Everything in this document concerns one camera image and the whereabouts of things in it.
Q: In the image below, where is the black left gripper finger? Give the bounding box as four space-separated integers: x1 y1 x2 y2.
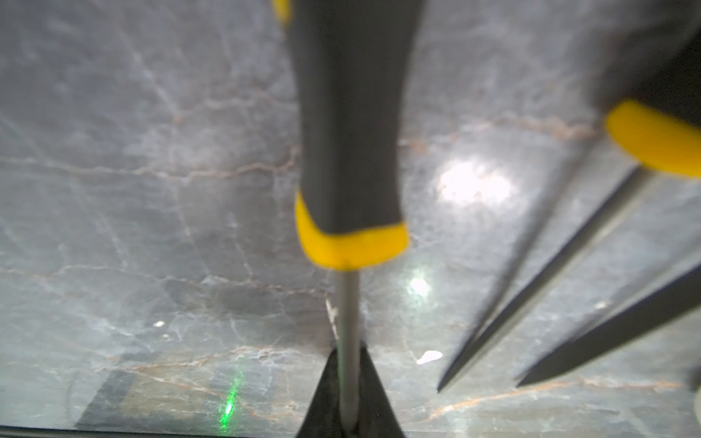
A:
295 346 407 438

